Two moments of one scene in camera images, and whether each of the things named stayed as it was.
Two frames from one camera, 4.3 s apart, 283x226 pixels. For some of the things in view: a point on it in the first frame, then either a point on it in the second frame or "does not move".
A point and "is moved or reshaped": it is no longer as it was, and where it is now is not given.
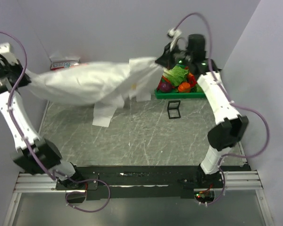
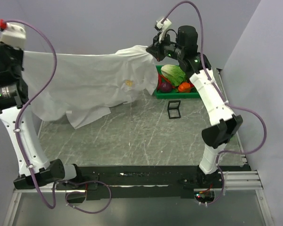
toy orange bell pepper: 184,87 does not move
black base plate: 141,182 does not move
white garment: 106,86 is moved or reshaped
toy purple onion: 165,87 does not move
